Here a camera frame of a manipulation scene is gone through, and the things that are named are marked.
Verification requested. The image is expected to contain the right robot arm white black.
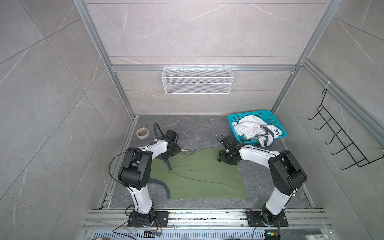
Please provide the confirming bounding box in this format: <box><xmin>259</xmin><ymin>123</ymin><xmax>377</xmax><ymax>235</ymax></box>
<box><xmin>218</xmin><ymin>136</ymin><xmax>308</xmax><ymax>226</ymax></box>

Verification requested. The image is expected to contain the teal plastic basket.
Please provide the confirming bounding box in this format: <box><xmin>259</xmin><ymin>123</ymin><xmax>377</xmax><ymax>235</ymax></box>
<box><xmin>228</xmin><ymin>110</ymin><xmax>288</xmax><ymax>148</ymax></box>

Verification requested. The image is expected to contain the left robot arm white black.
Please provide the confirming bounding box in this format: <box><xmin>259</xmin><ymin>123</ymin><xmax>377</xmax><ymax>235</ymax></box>
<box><xmin>118</xmin><ymin>130</ymin><xmax>181</xmax><ymax>226</ymax></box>

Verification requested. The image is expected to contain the white bottle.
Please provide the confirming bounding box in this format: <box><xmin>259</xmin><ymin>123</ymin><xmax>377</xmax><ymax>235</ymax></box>
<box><xmin>305</xmin><ymin>234</ymin><xmax>330</xmax><ymax>240</ymax></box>

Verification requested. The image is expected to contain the white navy tank top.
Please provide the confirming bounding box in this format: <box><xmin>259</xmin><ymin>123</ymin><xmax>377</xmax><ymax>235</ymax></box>
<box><xmin>232</xmin><ymin>115</ymin><xmax>283</xmax><ymax>148</ymax></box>

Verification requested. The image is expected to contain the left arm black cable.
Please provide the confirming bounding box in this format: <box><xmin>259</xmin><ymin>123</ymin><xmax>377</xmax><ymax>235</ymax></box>
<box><xmin>152</xmin><ymin>122</ymin><xmax>166</xmax><ymax>141</ymax></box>

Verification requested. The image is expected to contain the green tank top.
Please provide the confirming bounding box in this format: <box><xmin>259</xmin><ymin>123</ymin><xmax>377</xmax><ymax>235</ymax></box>
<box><xmin>151</xmin><ymin>147</ymin><xmax>247</xmax><ymax>200</ymax></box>

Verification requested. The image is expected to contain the white wire mesh shelf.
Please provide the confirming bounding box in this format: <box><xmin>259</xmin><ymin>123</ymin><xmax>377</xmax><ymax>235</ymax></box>
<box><xmin>162</xmin><ymin>67</ymin><xmax>234</xmax><ymax>95</ymax></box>

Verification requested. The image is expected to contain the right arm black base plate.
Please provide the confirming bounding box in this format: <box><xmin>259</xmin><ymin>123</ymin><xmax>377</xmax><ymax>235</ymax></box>
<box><xmin>245</xmin><ymin>210</ymin><xmax>289</xmax><ymax>227</ymax></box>

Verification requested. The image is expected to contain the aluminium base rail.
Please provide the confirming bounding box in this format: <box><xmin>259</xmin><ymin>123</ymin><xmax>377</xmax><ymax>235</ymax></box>
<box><xmin>80</xmin><ymin>209</ymin><xmax>337</xmax><ymax>240</ymax></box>

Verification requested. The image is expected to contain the tape roll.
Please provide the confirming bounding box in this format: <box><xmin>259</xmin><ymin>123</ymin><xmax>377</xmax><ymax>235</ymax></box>
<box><xmin>136</xmin><ymin>127</ymin><xmax>150</xmax><ymax>139</ymax></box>

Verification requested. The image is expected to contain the black wire hook rack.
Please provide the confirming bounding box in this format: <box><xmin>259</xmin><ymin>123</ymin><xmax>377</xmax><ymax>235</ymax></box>
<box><xmin>308</xmin><ymin>89</ymin><xmax>384</xmax><ymax>170</ymax></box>

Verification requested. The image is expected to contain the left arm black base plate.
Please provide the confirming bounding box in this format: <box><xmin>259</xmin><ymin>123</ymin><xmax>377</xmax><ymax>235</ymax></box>
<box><xmin>127</xmin><ymin>211</ymin><xmax>169</xmax><ymax>228</ymax></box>

